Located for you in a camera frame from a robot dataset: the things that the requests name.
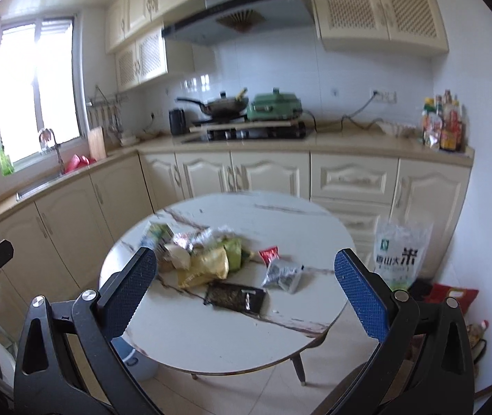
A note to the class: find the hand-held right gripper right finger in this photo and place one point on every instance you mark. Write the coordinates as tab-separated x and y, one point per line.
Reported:
362	294

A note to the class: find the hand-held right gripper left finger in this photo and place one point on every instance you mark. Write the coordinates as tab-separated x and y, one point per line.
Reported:
133	285

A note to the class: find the light blue trash bin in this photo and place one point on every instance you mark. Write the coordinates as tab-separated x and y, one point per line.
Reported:
142	365

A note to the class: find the cream crumpled wrapper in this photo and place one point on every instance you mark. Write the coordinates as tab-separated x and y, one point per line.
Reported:
179	257

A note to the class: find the clear rice bag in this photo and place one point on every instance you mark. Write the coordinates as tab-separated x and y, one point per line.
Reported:
401	255

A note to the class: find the green and white carton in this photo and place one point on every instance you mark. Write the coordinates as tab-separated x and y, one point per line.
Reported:
159	233

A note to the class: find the yellow snack wrapper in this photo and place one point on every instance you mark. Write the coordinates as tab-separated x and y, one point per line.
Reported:
203	268

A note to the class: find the silver foil packet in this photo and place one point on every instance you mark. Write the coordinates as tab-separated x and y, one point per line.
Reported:
280	274

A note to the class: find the steel sink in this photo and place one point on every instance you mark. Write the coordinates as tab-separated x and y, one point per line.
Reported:
43	186

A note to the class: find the red floor bag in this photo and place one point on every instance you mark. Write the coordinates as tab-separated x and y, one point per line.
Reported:
453	296

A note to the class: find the green plastic bottle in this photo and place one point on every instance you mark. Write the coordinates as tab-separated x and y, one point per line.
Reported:
6	163

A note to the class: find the black flat packet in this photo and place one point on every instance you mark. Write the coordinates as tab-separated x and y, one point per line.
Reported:
228	296

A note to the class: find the small red packet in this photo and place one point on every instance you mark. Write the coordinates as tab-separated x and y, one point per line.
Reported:
269	255

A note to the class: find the round white marble table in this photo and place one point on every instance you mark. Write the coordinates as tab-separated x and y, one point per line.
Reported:
228	328

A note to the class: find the light green wrapper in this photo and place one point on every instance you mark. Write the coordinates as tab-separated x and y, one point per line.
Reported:
234	254

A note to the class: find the metal sink faucet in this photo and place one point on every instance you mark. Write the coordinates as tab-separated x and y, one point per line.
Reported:
58	155

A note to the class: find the red crumpled bag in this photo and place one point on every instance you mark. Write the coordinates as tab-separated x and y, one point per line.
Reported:
78	163

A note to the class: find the wooden cutting board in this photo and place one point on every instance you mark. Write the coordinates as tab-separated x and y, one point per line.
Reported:
98	143

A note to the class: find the white dishes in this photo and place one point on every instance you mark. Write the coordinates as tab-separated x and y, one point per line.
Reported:
127	139

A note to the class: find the cream base cabinet run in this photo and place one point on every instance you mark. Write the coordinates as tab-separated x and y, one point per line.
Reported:
272	173

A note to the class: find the white plastic bag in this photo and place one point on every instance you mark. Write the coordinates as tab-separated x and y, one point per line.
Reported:
397	129

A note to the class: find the black kettle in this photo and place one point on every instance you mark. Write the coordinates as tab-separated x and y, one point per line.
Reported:
177	122

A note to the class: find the kitchen window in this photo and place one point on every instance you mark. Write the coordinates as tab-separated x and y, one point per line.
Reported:
34	86

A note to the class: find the group of condiment bottles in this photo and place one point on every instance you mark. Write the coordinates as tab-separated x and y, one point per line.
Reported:
444	125

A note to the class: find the black gas stove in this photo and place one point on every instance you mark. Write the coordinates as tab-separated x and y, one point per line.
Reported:
259	134

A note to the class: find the black wok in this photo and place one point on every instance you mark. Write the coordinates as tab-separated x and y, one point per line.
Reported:
226	106

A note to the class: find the green electric cooker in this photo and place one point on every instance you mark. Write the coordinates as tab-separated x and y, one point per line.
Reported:
274	106

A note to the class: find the grey range hood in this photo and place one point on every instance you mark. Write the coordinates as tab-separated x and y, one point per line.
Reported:
250	8

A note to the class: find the wall utensil rack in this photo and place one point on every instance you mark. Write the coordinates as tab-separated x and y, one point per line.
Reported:
108	101

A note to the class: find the white wall outlet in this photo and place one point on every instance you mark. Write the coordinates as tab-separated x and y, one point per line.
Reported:
384	95

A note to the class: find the small cream lattice wall cabinet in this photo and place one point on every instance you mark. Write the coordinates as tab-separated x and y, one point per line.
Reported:
151	56

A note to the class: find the wide cream lattice wall cabinet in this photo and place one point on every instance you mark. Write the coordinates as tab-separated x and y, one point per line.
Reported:
380	13

